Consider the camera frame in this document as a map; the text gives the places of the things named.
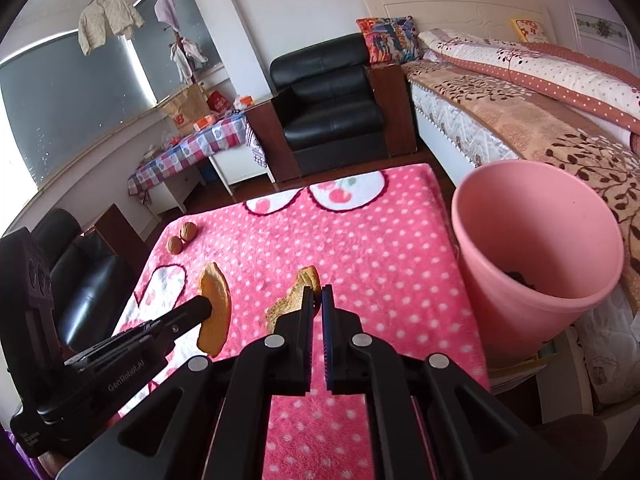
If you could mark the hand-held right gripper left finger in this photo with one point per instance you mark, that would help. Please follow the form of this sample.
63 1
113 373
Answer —
305 350

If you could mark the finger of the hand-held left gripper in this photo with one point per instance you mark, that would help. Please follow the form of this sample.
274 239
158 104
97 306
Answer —
180 315

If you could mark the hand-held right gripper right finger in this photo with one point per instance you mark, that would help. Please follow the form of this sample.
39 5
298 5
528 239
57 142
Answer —
327 340

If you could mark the curved orange peel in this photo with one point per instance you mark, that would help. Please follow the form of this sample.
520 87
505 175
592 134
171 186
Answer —
220 290

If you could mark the pink plastic bucket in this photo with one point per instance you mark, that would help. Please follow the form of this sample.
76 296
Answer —
500 310

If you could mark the brown walnut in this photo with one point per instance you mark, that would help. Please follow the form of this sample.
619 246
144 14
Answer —
189 231
175 245

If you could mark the black leather armchair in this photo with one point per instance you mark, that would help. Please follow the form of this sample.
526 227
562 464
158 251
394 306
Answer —
85 285
325 110

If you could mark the pink dotted blanket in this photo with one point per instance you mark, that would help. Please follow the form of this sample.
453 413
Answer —
375 250

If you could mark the checkered cloth side table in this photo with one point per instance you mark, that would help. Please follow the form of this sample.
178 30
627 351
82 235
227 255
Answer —
190 147

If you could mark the small orange box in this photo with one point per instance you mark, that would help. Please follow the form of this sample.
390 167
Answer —
205 122

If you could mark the dark blue packet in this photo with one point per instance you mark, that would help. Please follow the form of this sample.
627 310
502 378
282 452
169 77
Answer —
520 279

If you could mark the brown paper bag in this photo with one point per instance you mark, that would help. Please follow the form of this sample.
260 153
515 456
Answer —
185 110

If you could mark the red box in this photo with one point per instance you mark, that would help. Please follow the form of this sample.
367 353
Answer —
218 102

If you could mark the orange and white packet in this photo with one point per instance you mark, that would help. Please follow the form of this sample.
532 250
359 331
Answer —
244 102

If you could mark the grey window blind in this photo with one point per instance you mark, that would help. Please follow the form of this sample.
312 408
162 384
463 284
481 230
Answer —
195 20
65 125

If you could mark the wooden coat rack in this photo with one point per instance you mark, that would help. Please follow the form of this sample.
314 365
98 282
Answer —
181 67

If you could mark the white hanging garment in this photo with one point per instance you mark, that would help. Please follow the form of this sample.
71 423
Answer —
190 57

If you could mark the brown leaf-pattern blanket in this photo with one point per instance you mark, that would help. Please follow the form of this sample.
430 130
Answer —
500 105

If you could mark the pale pink hanging garment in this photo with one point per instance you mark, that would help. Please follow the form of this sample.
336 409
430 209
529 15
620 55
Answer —
167 10

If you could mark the cream hanging garment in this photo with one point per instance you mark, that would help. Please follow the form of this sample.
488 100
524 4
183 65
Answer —
107 17

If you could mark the colourful printed cushion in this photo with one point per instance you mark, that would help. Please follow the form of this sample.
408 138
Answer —
390 40

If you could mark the dotted floral quilt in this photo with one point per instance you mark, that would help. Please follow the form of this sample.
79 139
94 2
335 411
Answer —
525 67

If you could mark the cream bed headboard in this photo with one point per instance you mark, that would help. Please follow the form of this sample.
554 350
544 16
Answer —
450 10

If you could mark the yellow floral pillow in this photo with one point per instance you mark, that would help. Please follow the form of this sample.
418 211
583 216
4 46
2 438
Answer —
530 30

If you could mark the white wardrobe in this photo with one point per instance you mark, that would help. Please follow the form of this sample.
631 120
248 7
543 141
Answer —
595 35

